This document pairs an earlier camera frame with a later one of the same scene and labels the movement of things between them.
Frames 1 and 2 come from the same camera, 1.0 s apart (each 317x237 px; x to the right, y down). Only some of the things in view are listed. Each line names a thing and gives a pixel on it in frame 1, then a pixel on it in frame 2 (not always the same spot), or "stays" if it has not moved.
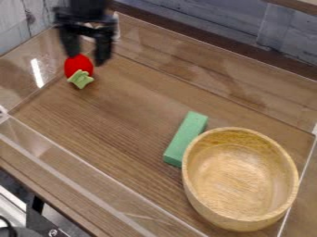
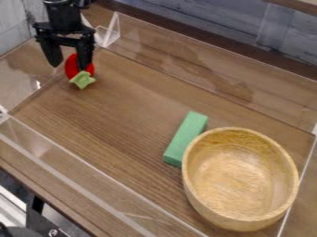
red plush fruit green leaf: x=78 y=68 stays
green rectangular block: x=191 y=126 stays
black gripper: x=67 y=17 → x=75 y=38
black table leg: x=38 y=205 stays
